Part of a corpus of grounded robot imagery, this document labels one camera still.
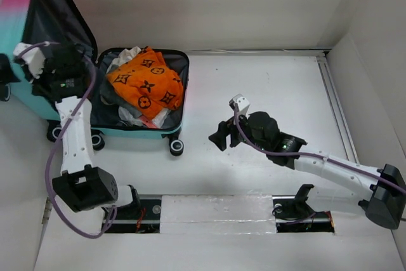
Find clear bag red label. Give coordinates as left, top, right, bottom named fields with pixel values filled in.
left=139, top=108, right=171, bottom=129

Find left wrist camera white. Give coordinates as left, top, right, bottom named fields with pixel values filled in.
left=13, top=43, right=45, bottom=82

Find cream ruffled cloth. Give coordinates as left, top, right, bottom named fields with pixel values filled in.
left=107, top=46, right=141, bottom=73

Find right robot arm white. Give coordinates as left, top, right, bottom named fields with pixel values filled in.
left=208, top=112, right=405, bottom=230

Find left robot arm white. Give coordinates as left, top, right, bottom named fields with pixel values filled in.
left=39, top=43, right=141, bottom=218

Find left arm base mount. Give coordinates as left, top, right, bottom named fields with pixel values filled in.
left=106, top=195, right=162, bottom=234

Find grey cloth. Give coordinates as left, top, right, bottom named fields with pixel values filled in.
left=100, top=77, right=141, bottom=119

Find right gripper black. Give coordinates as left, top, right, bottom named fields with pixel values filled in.
left=208, top=109, right=269, bottom=152

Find white pads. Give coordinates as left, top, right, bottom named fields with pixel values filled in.
left=118, top=106, right=145, bottom=126

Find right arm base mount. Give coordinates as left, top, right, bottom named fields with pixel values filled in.
left=272, top=184, right=335, bottom=234

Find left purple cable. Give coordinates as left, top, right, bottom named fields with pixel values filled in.
left=14, top=41, right=118, bottom=240

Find pink teal kids suitcase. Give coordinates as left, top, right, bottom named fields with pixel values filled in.
left=1, top=0, right=189, bottom=156

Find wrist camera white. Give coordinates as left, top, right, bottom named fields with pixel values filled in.
left=13, top=43, right=45, bottom=82
left=229, top=94, right=250, bottom=125

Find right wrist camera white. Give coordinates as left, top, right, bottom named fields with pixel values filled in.
left=229, top=94, right=250, bottom=125

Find orange patterned towel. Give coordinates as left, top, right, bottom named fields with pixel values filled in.
left=107, top=47, right=184, bottom=120

